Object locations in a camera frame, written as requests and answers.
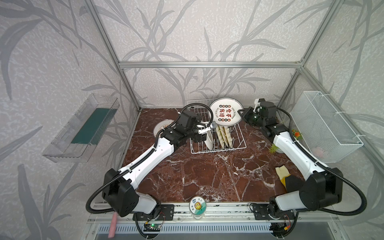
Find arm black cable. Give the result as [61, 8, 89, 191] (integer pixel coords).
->
[275, 107, 368, 217]
[85, 102, 214, 214]

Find potted artificial flower plant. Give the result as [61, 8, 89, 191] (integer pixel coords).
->
[270, 131, 300, 155]

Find green woven plate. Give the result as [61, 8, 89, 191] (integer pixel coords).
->
[216, 126, 226, 149]
[220, 126, 229, 148]

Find white plate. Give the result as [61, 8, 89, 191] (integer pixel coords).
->
[205, 131, 214, 151]
[153, 119, 173, 137]
[210, 98, 243, 127]

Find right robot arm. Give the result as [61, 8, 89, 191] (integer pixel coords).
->
[238, 101, 343, 214]

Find left circuit board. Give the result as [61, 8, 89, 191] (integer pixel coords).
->
[144, 222, 164, 232]

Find yellow black rubber glove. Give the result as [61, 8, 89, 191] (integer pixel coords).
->
[275, 166, 304, 193]

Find white mesh wall basket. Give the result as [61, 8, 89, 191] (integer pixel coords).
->
[291, 91, 364, 163]

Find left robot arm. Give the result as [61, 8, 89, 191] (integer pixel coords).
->
[102, 110, 213, 217]

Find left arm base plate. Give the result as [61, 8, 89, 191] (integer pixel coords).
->
[133, 204, 175, 221]

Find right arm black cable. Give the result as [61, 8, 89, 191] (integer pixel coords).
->
[275, 107, 368, 217]

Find clear plastic wall shelf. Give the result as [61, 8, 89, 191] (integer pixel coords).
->
[42, 94, 120, 163]

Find white wire dish rack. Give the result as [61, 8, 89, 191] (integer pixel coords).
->
[188, 98, 247, 154]

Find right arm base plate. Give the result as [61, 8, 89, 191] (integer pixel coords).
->
[249, 203, 295, 221]

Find purple pink brush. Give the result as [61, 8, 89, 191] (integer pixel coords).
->
[108, 212, 118, 239]

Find aluminium front rail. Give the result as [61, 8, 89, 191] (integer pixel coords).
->
[87, 202, 340, 224]

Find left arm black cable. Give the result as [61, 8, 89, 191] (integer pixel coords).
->
[85, 102, 214, 214]

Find green woven plate middle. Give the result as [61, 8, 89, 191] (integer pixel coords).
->
[220, 126, 229, 148]

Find green woven plate left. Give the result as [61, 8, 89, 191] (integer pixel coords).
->
[216, 126, 226, 149]

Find tan woven plate right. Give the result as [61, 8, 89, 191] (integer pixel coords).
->
[225, 127, 233, 148]

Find green sponge mat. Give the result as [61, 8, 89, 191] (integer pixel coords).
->
[71, 108, 117, 145]

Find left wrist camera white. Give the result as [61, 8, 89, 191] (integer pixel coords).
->
[198, 126, 216, 135]

